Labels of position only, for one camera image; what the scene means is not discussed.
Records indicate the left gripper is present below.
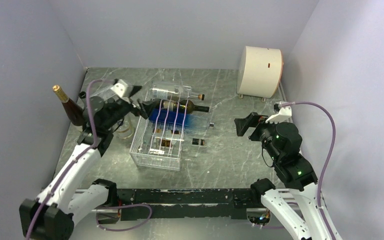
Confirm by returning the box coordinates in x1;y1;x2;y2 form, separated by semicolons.
102;85;159;130

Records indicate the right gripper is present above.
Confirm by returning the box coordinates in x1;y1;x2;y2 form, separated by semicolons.
234;111;284;163

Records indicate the clear bottle cork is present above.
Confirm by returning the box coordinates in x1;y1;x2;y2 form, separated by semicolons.
150;86;205;101

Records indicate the clear bottle blue emblem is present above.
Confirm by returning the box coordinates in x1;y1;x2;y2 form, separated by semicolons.
115;115;135;139

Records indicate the green wine bottle white label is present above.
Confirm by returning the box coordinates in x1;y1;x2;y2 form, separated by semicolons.
78;91;87;105

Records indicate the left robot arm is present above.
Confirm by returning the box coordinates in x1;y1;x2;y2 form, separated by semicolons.
19;96;158;240

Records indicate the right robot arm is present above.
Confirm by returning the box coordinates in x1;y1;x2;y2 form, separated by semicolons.
234;112;341;240

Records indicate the clear bottle black gold cap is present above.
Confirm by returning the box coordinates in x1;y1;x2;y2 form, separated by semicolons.
152;128;206;149

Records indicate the dark green wine bottle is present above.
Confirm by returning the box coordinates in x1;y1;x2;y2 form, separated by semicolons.
160;99;210;114

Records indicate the amber bottle gold cap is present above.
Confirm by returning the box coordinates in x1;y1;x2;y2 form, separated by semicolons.
52;85;85;127

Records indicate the cream cylindrical appliance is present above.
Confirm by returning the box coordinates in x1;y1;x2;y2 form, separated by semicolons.
236;46;284;98

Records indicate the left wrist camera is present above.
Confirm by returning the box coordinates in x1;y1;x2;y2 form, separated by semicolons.
110;79;143;98

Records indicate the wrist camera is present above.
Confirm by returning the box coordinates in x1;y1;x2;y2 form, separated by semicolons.
110;79;143;98
265;101;292;124

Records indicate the white wire wine rack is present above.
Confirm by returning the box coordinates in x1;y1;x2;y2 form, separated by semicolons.
129;88;188;171

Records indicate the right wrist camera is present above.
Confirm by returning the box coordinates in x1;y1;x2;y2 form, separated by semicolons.
265;101;292;124

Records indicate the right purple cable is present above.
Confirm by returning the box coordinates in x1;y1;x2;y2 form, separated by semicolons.
278;101;339;240

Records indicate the purple cable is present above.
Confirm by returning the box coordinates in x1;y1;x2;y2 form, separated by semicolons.
24;78;153;240
278;101;339;240

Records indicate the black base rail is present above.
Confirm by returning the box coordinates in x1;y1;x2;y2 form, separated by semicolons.
85;187;272;222

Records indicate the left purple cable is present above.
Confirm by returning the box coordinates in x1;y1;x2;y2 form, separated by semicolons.
24;78;153;240

